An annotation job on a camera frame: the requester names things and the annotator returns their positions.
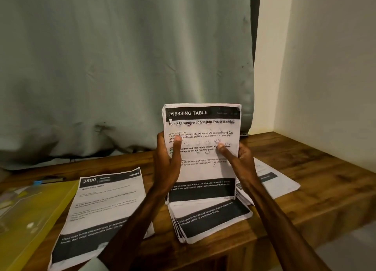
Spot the person's right hand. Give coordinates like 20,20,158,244
217,140,259,192

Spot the person's left hand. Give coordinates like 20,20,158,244
153,131,183,197

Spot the wash baby bottle paper stack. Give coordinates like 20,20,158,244
48,167,155,271

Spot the yellow patterned folder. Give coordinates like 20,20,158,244
0,180,80,271

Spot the person's left forearm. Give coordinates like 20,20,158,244
79,186,168,271

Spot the person's right forearm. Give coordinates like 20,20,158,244
241,182,331,271

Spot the pale green curtain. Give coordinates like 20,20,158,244
0,0,262,170

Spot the blue pen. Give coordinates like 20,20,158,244
32,176,67,186

